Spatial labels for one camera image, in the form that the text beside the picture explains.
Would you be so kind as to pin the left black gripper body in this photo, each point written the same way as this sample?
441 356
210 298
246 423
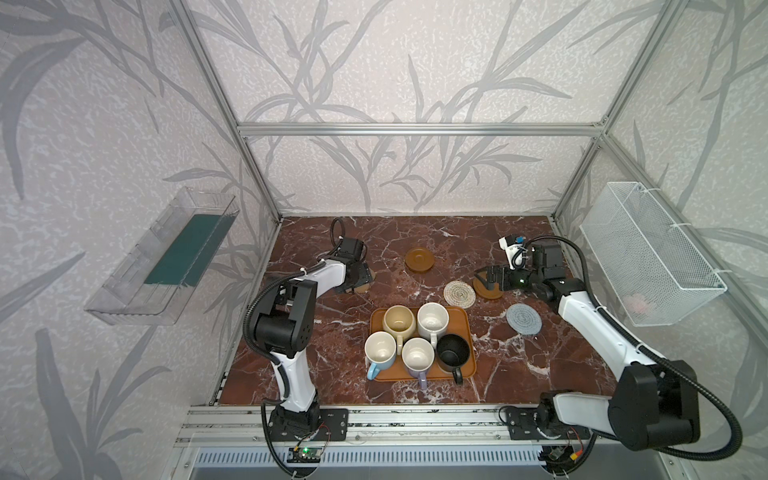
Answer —
358 279

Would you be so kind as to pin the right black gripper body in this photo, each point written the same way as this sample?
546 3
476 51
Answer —
501 278

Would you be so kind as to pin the flower-shaped cork coaster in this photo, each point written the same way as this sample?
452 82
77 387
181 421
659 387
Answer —
365 287

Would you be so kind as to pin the grey round felt coaster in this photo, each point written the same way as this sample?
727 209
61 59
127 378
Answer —
524 319

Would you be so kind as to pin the round wooden saucer coaster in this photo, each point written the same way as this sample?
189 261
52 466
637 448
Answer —
481 290

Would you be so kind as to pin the dark round wooden coaster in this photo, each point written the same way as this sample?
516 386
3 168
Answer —
419 260

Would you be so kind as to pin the beige glazed mug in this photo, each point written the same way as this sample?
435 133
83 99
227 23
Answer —
399 321

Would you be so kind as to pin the woven multicolour round coaster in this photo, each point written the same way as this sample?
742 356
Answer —
459 294

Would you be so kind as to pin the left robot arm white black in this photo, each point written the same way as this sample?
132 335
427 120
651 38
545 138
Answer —
279 322

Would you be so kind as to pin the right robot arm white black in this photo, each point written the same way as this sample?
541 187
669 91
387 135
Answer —
655 404

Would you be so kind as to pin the pink object in basket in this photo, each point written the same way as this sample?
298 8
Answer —
637 305

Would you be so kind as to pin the light blue mug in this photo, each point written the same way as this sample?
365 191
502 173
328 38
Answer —
380 351

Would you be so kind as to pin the white speckled mug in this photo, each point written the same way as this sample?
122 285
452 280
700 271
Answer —
432 322

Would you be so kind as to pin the orange rectangular tray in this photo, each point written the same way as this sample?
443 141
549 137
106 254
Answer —
459 324

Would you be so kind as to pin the black mug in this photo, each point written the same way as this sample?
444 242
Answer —
452 353

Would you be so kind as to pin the purple mug white inside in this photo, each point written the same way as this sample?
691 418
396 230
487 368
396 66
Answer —
418 356

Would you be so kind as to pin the green circuit board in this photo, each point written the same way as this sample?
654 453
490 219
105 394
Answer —
304 455

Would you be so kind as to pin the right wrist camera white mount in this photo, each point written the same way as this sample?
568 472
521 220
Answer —
515 251

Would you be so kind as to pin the white wire mesh basket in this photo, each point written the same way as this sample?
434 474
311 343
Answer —
642 249

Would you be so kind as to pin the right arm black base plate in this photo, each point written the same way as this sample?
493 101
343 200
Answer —
522 423

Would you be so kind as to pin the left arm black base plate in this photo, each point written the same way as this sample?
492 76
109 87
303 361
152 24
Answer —
321 423

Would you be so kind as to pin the aluminium front rail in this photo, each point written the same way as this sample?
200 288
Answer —
370 425

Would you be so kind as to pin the right electronics board with wires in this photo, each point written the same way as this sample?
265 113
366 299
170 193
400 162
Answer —
561 455

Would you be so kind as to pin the clear plastic wall bin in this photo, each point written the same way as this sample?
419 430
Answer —
153 284

